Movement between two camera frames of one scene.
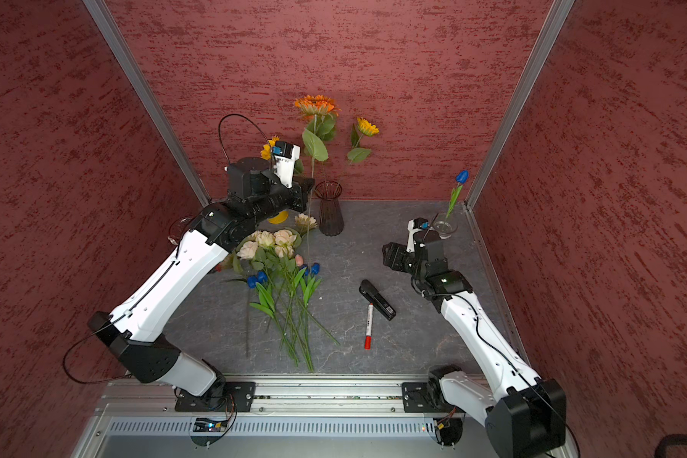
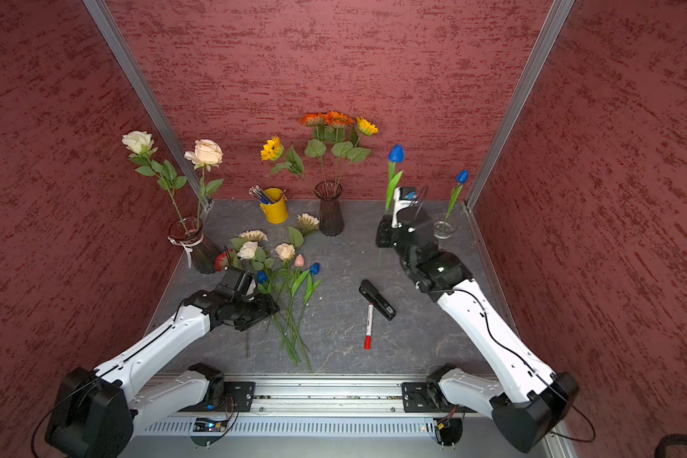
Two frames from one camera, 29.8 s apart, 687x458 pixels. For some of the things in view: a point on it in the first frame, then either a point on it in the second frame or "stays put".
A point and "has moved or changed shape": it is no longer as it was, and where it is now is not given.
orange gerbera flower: (322, 129) has moved or changed shape
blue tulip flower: (462, 177) stays put
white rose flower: (264, 238) → (141, 142)
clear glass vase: (445, 229) stays put
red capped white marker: (368, 341) stays put
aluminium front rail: (368, 397) stays put
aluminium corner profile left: (149, 95) stays put
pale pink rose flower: (284, 237) → (207, 154)
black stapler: (373, 296) stays put
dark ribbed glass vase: (331, 220) stays put
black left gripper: (300, 190) → (265, 310)
